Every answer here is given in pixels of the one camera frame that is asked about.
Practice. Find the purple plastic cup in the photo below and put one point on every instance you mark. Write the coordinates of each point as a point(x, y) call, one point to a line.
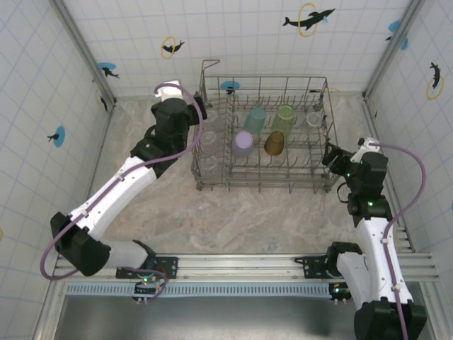
point(242, 143)

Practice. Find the teal textured plastic cup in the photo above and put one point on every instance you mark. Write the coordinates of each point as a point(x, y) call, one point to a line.
point(255, 120)

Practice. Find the green glass cup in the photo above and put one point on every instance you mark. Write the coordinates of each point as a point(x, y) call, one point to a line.
point(283, 118)

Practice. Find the amber textured plastic cup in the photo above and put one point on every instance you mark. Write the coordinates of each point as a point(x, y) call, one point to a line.
point(274, 143)

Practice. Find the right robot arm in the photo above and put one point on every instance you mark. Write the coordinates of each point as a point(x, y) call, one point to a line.
point(375, 241)

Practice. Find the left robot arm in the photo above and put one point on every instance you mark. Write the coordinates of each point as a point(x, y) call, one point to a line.
point(113, 191)

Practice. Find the dolphin sticker blue circle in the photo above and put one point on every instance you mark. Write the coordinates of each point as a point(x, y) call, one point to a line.
point(394, 25)
point(230, 85)
point(106, 66)
point(60, 134)

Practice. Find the grey metal panel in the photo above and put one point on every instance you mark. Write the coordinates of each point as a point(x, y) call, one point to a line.
point(247, 318)

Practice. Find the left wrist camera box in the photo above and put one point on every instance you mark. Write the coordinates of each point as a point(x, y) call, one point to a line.
point(170, 92)

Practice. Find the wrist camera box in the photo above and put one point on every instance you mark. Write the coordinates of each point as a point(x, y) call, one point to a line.
point(368, 147)
point(170, 92)

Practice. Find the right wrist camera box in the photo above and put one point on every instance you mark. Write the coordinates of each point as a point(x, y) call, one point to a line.
point(368, 147)

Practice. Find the aluminium wall base strip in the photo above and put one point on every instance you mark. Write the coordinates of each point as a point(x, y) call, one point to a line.
point(148, 97)

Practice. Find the aluminium side rail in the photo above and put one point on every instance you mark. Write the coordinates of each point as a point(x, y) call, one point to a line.
point(103, 138)
point(376, 127)

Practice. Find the aluminium corner post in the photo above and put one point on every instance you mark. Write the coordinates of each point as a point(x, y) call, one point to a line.
point(380, 71)
point(86, 53)

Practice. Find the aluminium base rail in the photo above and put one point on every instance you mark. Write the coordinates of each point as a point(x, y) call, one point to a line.
point(240, 265)

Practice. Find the aluminium frame bar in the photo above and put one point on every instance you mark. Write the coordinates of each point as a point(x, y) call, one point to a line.
point(49, 311)
point(437, 318)

